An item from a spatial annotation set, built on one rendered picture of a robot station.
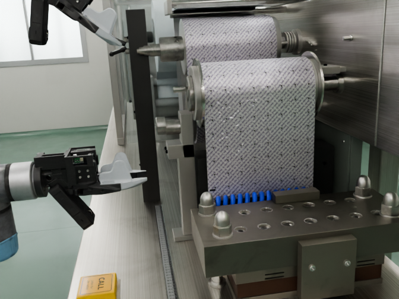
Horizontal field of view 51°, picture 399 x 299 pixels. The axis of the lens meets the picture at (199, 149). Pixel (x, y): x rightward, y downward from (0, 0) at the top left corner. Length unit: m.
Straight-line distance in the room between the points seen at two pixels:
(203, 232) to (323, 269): 0.22
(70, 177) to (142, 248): 0.27
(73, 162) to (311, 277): 0.49
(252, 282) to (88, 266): 0.37
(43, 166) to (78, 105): 5.67
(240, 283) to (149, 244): 0.31
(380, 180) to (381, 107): 0.38
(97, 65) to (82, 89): 0.42
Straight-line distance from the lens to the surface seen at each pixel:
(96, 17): 0.87
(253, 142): 0.87
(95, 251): 1.02
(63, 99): 6.52
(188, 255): 0.95
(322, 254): 0.76
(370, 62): 0.88
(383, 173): 1.20
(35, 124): 6.67
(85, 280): 0.87
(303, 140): 0.91
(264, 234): 0.75
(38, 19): 0.89
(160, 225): 1.09
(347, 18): 0.97
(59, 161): 0.84
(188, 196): 0.97
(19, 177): 0.85
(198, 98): 0.84
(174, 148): 0.92
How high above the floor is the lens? 1.38
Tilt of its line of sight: 16 degrees down
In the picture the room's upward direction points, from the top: 3 degrees counter-clockwise
